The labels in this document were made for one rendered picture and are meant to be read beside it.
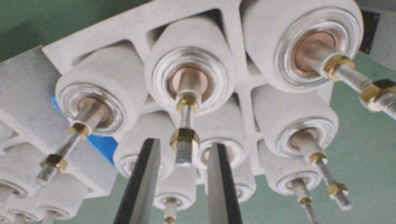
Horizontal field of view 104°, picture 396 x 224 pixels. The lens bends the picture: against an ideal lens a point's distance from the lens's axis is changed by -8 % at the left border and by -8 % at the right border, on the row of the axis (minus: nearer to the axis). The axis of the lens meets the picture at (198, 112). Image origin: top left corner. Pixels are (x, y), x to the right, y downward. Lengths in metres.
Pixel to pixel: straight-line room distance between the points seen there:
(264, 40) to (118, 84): 0.15
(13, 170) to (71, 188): 0.13
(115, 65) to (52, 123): 0.30
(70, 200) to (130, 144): 0.31
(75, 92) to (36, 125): 0.27
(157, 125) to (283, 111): 0.19
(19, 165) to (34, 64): 0.22
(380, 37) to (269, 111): 0.18
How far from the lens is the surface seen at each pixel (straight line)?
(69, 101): 0.23
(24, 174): 0.48
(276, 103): 0.25
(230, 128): 0.22
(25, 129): 0.46
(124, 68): 0.22
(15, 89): 0.48
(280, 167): 0.32
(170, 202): 0.37
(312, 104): 0.24
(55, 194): 0.54
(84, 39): 0.27
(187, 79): 0.16
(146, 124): 0.28
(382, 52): 0.34
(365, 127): 0.80
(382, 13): 0.34
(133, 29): 0.24
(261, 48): 0.18
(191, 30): 0.17
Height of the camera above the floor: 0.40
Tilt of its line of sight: 52 degrees down
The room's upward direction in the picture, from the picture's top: 180 degrees counter-clockwise
